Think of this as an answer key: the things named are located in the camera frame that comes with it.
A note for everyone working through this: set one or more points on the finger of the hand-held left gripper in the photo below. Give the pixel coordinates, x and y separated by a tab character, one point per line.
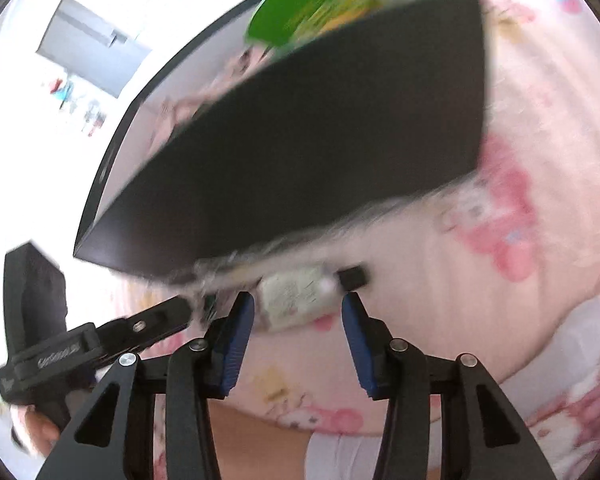
140	325

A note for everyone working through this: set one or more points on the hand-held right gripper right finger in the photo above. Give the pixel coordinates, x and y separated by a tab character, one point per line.
357	345

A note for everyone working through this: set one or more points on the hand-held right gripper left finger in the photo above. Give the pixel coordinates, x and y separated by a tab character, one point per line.
235	345

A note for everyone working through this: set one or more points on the small dark and pale packet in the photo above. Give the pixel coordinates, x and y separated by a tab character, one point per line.
295	297

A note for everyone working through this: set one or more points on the black storage box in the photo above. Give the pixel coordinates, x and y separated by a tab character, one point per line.
305	160

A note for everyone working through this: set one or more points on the shelf of small items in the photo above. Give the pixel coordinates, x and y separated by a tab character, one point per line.
87	115

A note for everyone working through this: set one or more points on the person's left hand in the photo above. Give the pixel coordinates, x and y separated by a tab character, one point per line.
32	427

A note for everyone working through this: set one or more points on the white sock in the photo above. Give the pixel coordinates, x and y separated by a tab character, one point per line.
587	325
340	460

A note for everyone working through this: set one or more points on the pink patterned cloth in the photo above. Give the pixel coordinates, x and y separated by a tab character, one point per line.
570	400

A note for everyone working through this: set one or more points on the red plush toy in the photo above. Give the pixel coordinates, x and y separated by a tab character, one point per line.
60	85

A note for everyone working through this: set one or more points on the grey cabinet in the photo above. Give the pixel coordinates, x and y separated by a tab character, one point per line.
90	45

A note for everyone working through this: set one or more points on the pink printed blanket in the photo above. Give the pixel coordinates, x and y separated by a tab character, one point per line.
530	135

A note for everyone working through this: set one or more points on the green and yellow snack packet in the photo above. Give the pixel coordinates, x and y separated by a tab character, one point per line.
280	15

